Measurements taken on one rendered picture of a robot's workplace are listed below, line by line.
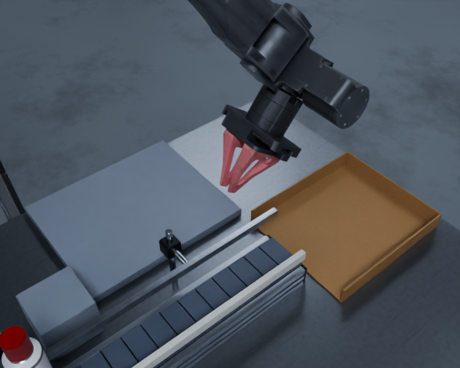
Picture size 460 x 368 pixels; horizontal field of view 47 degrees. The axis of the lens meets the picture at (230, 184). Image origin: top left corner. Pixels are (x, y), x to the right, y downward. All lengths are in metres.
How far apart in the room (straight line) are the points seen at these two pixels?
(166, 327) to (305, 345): 0.25
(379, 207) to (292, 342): 0.39
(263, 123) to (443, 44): 3.06
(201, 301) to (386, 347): 0.33
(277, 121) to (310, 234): 0.48
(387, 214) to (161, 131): 1.73
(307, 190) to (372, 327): 0.36
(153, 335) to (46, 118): 2.14
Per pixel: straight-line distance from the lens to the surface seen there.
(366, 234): 1.14
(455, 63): 3.51
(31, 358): 0.76
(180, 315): 0.94
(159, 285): 0.88
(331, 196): 1.20
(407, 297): 1.07
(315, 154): 1.31
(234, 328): 0.95
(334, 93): 0.62
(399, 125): 2.87
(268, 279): 0.94
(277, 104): 0.67
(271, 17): 0.60
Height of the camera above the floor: 1.68
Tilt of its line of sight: 44 degrees down
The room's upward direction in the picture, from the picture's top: straight up
